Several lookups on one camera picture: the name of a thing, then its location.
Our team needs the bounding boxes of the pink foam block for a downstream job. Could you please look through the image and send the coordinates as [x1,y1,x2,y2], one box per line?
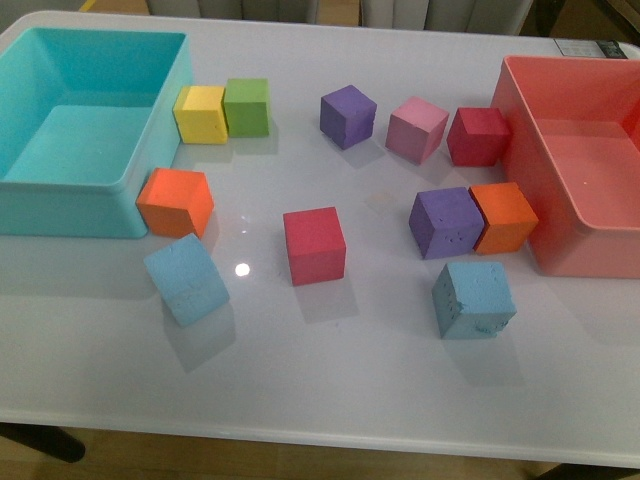
[385,96,449,165]

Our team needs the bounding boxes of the purple foam block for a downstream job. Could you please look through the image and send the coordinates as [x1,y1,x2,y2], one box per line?
[409,187,485,259]
[320,85,377,150]

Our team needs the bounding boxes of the purple foam block far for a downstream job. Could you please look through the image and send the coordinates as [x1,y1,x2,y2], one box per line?
[320,85,377,150]

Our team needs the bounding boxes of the teal plastic bin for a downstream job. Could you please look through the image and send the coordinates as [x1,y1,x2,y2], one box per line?
[1,27,193,238]

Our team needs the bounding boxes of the orange foam block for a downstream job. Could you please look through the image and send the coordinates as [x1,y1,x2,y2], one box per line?
[136,168,215,238]
[469,182,538,255]

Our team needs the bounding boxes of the purple foam block near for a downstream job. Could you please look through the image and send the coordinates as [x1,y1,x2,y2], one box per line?
[409,187,485,259]

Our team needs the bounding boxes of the red foam block centre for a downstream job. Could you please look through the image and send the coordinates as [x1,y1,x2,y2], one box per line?
[283,207,347,286]

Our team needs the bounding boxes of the pink plastic bin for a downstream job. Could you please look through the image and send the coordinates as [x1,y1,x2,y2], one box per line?
[491,56,639,279]

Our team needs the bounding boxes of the orange foam block right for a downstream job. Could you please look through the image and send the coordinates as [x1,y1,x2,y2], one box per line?
[469,182,538,255]

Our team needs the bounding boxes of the table label sticker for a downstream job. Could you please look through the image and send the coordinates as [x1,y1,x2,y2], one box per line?
[554,38,627,59]

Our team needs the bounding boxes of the yellow foam block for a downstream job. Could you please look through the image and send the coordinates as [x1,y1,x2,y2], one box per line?
[173,85,228,145]

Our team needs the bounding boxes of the green foam block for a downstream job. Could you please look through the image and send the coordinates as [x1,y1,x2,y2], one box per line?
[223,78,271,138]

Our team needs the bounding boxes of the dark red foam block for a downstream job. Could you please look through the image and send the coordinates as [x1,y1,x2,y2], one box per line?
[446,107,511,167]

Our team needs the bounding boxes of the light blue foam block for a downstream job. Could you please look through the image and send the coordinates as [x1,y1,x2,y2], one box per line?
[143,234,230,327]

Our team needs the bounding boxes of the black table leg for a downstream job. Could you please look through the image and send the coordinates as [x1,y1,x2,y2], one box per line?
[1,422,86,463]

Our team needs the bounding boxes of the orange foam block left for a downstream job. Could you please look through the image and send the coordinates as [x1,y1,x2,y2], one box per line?
[136,168,215,238]

